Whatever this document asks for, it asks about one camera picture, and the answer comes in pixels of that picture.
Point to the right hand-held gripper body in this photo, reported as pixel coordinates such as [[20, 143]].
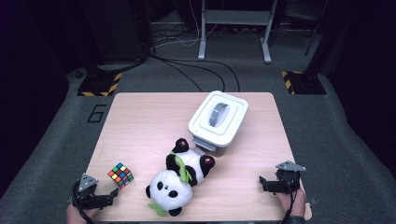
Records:
[[288, 180]]

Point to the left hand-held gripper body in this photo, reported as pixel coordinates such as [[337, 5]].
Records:
[[84, 199]]

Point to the panda plush toy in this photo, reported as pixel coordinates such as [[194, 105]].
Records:
[[169, 186]]

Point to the clear grey storage box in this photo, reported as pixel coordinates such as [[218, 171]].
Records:
[[204, 144]]

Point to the person's left hand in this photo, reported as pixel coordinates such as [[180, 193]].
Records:
[[76, 216]]

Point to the person's right hand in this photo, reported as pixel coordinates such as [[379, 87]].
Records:
[[297, 203]]

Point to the colourful puzzle cube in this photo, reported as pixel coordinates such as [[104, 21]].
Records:
[[120, 175]]

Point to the grey tape strip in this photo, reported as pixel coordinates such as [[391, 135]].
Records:
[[312, 201]]

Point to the black yellow striped stand base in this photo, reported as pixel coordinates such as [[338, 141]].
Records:
[[306, 84], [99, 84]]

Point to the dark curtain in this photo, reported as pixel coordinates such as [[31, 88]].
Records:
[[367, 77], [28, 93]]

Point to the black stand pole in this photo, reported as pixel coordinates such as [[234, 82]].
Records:
[[322, 37]]

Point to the white metal desk frame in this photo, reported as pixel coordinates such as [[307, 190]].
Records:
[[236, 17]]

